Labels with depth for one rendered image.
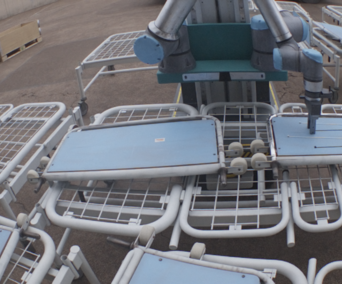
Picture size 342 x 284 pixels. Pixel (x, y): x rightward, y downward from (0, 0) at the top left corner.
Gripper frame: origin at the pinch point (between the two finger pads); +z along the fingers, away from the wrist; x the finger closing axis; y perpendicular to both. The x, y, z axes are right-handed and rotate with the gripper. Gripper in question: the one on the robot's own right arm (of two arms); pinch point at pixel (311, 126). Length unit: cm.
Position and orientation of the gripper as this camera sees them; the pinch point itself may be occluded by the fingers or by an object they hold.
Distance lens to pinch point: 145.3
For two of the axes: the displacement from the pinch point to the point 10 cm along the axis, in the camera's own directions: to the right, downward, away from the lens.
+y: -9.8, 0.3, 1.7
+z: 1.1, 8.7, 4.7
